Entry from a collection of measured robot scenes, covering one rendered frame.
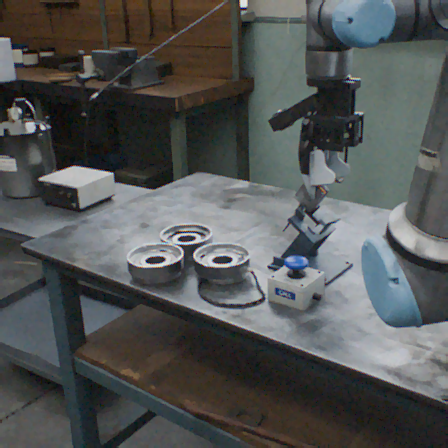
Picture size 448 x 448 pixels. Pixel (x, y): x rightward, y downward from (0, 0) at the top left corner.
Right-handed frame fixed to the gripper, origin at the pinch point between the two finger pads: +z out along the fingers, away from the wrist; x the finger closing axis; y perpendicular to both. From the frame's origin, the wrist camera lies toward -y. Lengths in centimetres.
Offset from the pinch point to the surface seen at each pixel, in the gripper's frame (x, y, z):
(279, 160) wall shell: 147, -106, 49
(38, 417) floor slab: -5, -98, 96
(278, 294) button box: -15.5, 2.6, 13.6
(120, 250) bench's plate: -15.6, -36.2, 15.6
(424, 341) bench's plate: -12.2, 26.5, 15.5
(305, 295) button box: -14.8, 7.4, 12.6
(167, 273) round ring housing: -21.0, -17.6, 13.2
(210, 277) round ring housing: -17.0, -10.9, 13.7
